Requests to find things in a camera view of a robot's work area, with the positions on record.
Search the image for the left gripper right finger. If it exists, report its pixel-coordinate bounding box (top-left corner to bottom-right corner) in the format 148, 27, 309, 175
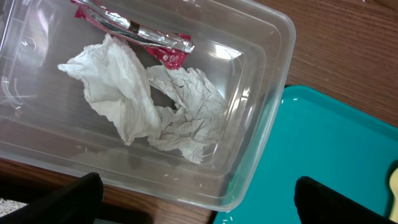
294, 176, 396, 224

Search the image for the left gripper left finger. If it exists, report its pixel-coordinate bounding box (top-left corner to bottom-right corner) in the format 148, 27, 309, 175
1, 172, 104, 224

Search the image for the pile of rice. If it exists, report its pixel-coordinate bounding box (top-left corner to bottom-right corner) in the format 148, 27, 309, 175
0, 198, 27, 217

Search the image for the yellow plastic spoon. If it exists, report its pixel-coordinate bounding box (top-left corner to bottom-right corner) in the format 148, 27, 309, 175
389, 169, 398, 223

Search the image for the white napkin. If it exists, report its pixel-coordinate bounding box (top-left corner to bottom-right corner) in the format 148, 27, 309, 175
58, 34, 227, 164

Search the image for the red snack wrapper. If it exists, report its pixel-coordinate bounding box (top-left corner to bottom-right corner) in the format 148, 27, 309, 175
71, 0, 195, 70

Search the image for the teal serving tray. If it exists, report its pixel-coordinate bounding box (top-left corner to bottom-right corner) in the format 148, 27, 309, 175
215, 86, 397, 224

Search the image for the clear plastic bin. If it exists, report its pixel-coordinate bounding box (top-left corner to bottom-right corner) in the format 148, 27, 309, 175
1, 0, 296, 211

